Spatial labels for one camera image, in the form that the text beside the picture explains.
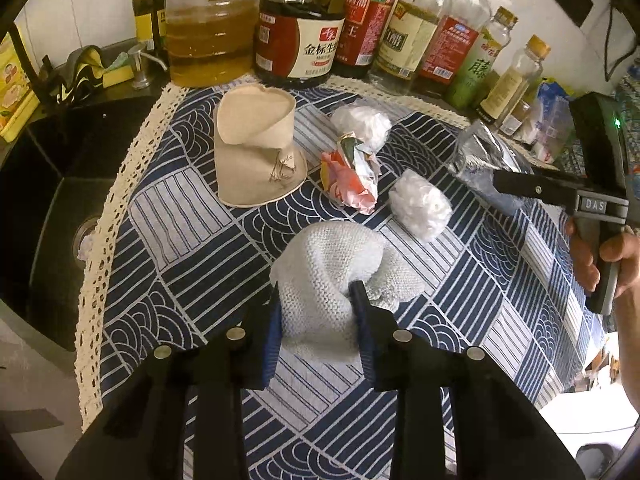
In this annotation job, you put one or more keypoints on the black kitchen sink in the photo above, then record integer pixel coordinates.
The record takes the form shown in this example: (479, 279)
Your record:
(50, 185)

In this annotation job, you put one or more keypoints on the green yellow sauce bottle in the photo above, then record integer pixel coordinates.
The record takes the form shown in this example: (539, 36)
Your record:
(145, 25)

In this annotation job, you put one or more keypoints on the red white wrapper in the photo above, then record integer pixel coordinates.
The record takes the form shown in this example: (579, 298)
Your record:
(350, 185)

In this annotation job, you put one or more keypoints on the clear bottle with green label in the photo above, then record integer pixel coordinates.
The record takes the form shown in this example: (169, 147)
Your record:
(472, 77)

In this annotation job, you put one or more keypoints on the dark-capped red label bottle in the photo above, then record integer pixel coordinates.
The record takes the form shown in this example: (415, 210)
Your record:
(365, 25)

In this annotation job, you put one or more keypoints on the person's right hand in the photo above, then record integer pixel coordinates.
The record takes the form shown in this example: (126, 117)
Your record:
(585, 265)

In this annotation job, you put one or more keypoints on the dark soy sauce jug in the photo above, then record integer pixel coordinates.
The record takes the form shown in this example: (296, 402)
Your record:
(300, 45)

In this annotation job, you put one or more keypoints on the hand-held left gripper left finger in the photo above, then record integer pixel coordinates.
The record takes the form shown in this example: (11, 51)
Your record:
(272, 340)

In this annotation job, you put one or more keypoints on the person's right forearm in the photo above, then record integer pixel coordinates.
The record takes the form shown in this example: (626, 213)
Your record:
(630, 335)

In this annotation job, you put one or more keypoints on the yellow-capped clear vinegar bottle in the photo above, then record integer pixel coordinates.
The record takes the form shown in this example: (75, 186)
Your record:
(405, 40)

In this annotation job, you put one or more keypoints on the clear bottle with red label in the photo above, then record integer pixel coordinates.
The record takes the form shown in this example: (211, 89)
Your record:
(450, 50)

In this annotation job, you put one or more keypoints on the metal soap pump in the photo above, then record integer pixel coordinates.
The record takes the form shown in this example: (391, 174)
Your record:
(140, 72)

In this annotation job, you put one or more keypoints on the yellow black cleaning cloth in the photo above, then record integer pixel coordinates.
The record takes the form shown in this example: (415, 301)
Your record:
(85, 67)

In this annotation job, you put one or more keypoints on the large cooking oil jug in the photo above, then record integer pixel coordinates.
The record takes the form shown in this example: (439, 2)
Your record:
(210, 45)

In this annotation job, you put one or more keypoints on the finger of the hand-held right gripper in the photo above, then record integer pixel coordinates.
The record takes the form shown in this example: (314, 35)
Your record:
(535, 187)

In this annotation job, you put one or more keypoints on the white blue seasoning bag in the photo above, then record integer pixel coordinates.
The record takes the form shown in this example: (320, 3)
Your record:
(550, 115)

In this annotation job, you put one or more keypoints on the black faucet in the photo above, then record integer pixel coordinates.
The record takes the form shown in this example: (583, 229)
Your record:
(25, 60)

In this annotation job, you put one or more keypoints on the small glass jar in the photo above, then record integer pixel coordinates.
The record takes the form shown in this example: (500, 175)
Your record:
(515, 117)

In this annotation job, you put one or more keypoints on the blue patterned curtain cloth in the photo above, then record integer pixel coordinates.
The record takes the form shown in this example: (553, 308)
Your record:
(631, 87)

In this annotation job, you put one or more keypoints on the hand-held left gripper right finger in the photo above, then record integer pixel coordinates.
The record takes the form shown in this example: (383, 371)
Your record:
(361, 330)

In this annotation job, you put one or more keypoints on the blue patterned tablecloth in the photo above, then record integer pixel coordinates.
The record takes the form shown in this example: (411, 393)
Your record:
(190, 200)

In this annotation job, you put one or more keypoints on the small gold-capped clear bottle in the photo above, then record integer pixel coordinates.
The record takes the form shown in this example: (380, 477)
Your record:
(505, 90)

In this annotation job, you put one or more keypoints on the white tissue in drain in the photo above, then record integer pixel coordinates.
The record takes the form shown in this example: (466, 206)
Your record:
(86, 247)

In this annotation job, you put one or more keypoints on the white knitted cloth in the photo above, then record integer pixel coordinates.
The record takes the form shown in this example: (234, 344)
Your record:
(320, 280)

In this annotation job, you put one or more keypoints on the white plastic ball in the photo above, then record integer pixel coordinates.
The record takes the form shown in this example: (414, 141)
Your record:
(420, 205)
(360, 122)

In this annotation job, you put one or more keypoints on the silver plastic bag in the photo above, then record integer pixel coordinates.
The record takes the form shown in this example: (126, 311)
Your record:
(475, 155)

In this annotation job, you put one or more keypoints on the yellow dish soap bottle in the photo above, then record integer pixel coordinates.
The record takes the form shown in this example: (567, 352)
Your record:
(15, 85)

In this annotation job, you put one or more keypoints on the beige paper cup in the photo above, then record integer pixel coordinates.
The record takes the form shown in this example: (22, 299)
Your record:
(250, 160)

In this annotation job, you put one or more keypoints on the yellow green sponge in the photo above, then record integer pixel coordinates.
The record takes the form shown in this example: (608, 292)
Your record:
(117, 72)

